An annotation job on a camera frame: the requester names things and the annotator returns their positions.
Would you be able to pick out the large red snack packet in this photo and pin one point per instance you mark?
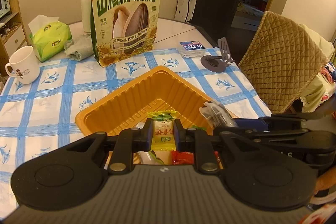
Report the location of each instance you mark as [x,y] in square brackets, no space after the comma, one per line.
[182,157]

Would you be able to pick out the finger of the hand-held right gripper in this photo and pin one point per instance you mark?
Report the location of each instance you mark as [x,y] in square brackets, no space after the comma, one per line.
[262,133]
[248,123]

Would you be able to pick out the blue patterned cushion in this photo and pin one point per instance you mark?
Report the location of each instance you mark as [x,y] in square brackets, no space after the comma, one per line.
[330,70]

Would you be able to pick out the wooden shelf unit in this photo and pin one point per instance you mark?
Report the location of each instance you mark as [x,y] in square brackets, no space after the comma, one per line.
[14,35]

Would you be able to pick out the silver foil packet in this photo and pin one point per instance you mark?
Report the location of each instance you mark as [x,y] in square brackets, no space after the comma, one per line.
[144,157]

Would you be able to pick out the white mug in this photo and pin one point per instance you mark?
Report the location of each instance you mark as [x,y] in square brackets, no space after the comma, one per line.
[24,65]

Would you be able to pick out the sunflower seed bag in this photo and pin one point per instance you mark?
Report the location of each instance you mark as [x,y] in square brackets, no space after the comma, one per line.
[126,29]

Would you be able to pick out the white vacuum bottle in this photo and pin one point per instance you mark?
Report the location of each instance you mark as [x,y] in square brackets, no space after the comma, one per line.
[85,8]

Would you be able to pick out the grey phone stand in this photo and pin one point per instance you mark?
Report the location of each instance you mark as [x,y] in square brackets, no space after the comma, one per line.
[218,60]

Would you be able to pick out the orange plastic tray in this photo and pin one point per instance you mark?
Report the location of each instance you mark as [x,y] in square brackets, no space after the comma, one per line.
[131,103]

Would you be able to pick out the blue checked tablecloth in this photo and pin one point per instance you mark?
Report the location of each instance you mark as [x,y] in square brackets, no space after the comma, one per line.
[52,108]

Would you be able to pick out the quilted brown chair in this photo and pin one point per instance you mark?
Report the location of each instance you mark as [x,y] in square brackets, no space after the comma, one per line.
[286,61]

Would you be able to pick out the small blue tissue packet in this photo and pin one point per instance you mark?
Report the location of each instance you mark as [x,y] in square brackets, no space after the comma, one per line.
[191,48]

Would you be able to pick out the dark clear snack packet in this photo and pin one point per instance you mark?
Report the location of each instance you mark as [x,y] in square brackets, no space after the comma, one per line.
[214,113]

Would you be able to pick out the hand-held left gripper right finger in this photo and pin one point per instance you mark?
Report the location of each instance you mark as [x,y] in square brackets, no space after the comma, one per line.
[178,135]

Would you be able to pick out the green tissue pack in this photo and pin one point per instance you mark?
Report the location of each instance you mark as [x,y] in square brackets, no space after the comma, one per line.
[50,41]

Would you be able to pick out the yellow green candy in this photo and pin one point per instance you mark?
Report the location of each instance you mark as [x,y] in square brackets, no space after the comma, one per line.
[162,132]

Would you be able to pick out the person's right hand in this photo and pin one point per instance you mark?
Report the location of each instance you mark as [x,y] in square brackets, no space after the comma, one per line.
[326,182]

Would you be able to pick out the green covered sofa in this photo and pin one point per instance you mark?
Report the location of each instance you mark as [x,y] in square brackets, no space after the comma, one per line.
[321,50]

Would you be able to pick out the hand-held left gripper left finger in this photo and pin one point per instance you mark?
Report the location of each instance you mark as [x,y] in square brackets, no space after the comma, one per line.
[148,132]

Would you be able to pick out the grey cloth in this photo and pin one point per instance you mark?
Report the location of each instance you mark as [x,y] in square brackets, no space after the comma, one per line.
[76,47]

